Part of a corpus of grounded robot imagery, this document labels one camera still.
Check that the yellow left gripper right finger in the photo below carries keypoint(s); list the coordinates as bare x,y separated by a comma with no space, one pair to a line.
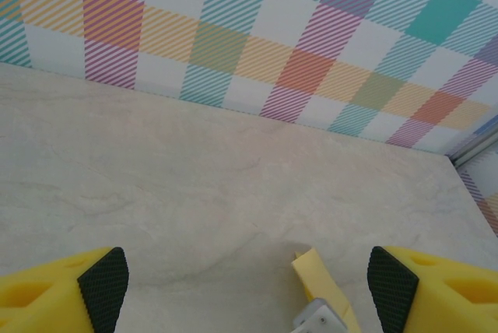
447,294

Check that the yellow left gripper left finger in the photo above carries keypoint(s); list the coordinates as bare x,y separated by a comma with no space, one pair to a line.
50,294

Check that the aluminium corner post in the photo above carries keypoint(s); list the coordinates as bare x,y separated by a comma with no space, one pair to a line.
474,148

